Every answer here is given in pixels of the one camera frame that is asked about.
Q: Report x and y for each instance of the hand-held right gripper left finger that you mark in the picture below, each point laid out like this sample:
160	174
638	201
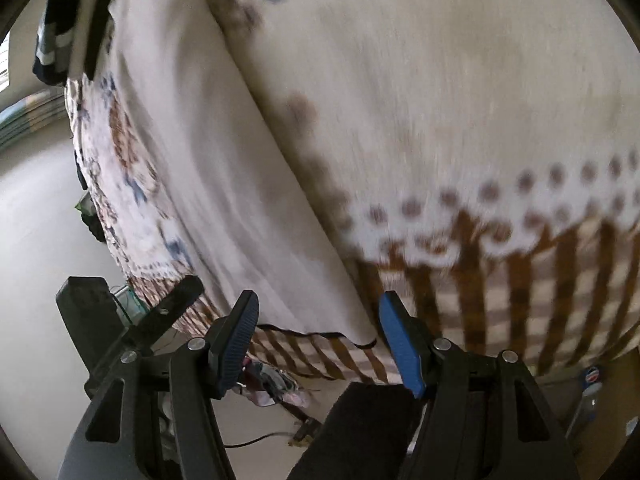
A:
235	345

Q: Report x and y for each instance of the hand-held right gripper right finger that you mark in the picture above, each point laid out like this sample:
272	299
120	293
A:
402	345

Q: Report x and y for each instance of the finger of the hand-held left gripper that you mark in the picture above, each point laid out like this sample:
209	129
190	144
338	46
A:
170	305

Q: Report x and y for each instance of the beige long-sleeve shirt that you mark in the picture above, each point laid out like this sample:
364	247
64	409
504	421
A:
210	160

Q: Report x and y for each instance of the dark clothes heap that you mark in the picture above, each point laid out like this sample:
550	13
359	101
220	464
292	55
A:
94	225

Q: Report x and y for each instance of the pink patterned cloth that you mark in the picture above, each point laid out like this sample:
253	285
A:
280	385

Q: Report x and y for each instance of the person's right leg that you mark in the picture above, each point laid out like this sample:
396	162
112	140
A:
350	435

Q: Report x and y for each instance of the grey-green curtain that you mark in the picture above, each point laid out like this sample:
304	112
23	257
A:
30	115

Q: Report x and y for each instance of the barred window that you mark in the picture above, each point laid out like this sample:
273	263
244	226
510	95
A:
4	65

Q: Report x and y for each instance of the floral bed sheet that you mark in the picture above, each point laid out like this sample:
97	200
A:
450	85

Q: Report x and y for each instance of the navy striped folded garment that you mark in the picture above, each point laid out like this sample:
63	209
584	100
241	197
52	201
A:
52	35

